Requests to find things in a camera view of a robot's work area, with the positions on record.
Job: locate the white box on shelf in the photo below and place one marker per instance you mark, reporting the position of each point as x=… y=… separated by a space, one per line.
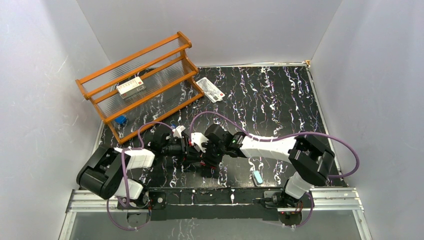
x=130 y=87

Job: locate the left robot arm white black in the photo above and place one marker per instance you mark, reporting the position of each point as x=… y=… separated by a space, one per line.
x=103 y=173

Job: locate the orange wooden shelf rack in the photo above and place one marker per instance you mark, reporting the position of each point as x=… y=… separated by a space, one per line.
x=169 y=78

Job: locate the wrist white camera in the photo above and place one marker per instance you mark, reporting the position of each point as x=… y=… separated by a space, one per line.
x=178 y=131
x=197 y=140

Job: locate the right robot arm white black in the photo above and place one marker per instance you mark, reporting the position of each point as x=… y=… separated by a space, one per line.
x=311 y=159

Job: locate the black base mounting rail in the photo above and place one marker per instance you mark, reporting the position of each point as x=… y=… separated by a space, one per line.
x=288 y=214

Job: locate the teal eraser-like small object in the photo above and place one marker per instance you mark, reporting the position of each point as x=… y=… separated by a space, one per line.
x=257 y=178

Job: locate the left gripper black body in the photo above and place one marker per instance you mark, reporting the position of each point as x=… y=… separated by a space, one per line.
x=182 y=148

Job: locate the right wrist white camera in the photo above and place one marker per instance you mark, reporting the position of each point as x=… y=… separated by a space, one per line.
x=197 y=140

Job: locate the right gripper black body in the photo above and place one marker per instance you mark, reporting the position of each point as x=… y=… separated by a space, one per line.
x=214 y=154

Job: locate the small blue object under shelf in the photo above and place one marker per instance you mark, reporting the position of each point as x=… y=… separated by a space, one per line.
x=121 y=120

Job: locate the white printed paper packet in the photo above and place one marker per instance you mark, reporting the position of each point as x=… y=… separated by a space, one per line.
x=210 y=90

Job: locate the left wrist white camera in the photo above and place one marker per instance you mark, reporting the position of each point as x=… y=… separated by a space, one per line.
x=178 y=131

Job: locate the aluminium frame rail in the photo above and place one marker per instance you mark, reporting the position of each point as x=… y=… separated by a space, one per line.
x=324 y=198

